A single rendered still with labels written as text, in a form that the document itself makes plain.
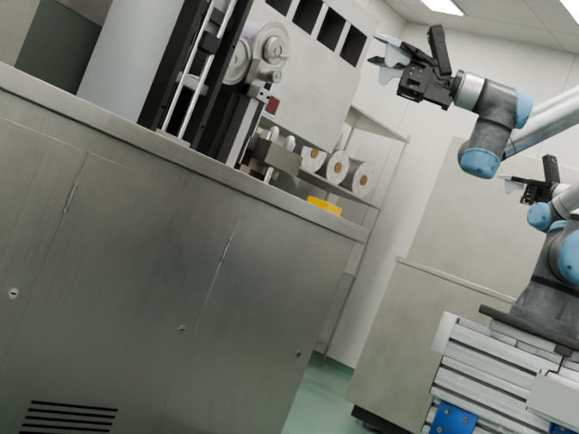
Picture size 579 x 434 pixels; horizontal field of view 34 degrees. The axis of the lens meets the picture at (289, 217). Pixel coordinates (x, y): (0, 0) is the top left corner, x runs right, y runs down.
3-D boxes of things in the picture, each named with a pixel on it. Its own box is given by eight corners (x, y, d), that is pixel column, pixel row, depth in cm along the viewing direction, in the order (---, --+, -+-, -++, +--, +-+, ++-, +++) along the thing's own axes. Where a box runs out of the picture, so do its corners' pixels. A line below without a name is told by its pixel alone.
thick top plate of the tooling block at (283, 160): (264, 161, 259) (272, 140, 259) (164, 128, 283) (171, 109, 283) (295, 176, 272) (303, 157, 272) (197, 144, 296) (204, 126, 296)
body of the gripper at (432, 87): (396, 83, 193) (452, 103, 193) (411, 45, 195) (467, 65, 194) (392, 94, 201) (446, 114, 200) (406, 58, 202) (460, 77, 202)
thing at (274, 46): (279, 30, 251) (290, 50, 256) (274, 29, 252) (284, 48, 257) (264, 52, 248) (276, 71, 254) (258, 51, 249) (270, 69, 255)
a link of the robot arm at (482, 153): (488, 183, 204) (506, 135, 204) (496, 179, 192) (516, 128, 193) (452, 170, 204) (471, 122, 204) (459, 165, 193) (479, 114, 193)
